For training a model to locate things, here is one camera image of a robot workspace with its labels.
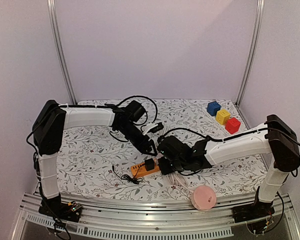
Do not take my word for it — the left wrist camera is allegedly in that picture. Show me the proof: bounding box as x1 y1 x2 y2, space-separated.
141 122 164 135

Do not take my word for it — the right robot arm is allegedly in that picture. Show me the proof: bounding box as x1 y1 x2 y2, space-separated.
157 114 300 218

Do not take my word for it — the aluminium post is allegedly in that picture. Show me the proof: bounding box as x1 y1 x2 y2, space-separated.
46 0 78 105
235 0 265 108

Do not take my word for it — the blue cube socket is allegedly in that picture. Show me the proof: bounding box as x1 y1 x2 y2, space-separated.
206 101 221 117

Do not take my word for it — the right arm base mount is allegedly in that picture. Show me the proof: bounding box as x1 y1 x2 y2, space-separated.
231 188 275 235

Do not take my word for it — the floral table mat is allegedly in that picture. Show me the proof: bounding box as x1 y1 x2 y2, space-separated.
37 98 272 202

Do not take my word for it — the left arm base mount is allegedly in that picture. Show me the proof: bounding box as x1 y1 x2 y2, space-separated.
38 195 83 223

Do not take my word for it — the white multi-socket power strip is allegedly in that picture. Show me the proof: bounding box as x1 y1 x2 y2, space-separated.
204 99 248 138

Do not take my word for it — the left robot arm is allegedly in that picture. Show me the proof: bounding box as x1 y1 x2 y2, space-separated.
29 100 158 217

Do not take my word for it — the right aluminium post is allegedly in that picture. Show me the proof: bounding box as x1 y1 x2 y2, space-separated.
235 0 265 108

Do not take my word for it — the orange power strip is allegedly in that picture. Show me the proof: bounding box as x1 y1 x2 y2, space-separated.
130 158 160 178

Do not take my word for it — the black power adapter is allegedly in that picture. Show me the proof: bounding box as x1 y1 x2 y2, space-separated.
112 158 155 185

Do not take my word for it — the red cube socket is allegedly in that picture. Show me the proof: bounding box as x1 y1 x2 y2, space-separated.
225 117 241 134

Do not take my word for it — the left aluminium post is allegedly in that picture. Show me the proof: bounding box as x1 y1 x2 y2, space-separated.
46 0 78 105

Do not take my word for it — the aluminium front rail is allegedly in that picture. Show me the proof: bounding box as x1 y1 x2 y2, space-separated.
11 192 300 240

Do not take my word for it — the yellow cube socket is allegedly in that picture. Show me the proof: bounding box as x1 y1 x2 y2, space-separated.
215 109 231 125

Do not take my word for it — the white cable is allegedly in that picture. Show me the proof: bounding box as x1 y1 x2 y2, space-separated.
164 172 198 198

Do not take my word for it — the pink round socket hub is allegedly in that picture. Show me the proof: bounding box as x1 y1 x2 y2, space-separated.
191 185 217 211

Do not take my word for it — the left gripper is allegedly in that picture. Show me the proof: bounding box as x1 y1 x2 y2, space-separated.
118 123 158 157

